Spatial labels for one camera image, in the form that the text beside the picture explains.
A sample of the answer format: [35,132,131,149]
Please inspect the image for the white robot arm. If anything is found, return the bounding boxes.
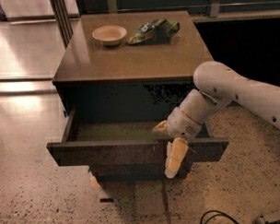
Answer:
[154,61,280,178]

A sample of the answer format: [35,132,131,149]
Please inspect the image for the black cable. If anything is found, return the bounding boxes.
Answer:
[200,209,242,224]

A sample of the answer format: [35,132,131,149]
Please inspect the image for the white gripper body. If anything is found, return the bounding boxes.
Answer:
[166,107,202,141]

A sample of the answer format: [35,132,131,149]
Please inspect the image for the dark brown drawer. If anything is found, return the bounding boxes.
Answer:
[87,161,194,183]
[44,100,231,169]

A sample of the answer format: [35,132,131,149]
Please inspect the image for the green chip bag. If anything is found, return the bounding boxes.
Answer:
[127,18,181,46]

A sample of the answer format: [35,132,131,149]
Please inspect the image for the white power strip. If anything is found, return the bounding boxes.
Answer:
[254,210,280,224]

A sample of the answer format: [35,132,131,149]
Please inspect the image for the dark brown drawer cabinet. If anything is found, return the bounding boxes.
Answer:
[50,9,219,185]

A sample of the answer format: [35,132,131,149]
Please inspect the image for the white ceramic bowl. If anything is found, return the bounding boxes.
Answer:
[92,25,127,47]

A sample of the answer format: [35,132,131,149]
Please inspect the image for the metal railing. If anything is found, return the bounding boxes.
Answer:
[76,0,280,15]

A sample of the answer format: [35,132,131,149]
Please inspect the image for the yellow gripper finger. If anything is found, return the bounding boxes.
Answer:
[152,121,168,136]
[164,137,188,178]

